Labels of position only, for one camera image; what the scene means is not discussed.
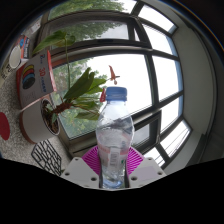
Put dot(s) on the white red filament box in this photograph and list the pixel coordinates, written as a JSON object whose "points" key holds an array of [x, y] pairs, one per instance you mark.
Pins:
{"points": [[35, 80]]}

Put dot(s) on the clear blue-capped water bottle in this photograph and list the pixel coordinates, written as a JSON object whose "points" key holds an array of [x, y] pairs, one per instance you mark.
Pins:
{"points": [[114, 133]]}

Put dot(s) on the flat round red coaster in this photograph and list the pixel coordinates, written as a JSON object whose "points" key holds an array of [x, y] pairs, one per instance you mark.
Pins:
{"points": [[4, 126]]}

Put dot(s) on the white paper cup black print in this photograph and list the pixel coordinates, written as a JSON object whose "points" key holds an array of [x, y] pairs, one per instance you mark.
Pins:
{"points": [[14, 57]]}

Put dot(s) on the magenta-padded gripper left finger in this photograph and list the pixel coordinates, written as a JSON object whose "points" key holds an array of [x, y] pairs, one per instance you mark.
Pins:
{"points": [[81, 170]]}

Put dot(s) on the black openwork trivet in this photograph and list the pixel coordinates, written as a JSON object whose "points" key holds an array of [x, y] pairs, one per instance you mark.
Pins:
{"points": [[46, 157]]}

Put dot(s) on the potted plant in white pot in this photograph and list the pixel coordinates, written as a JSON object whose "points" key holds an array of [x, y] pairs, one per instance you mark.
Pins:
{"points": [[35, 121]]}

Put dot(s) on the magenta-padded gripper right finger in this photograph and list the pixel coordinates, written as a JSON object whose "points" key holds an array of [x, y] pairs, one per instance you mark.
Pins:
{"points": [[143, 170]]}

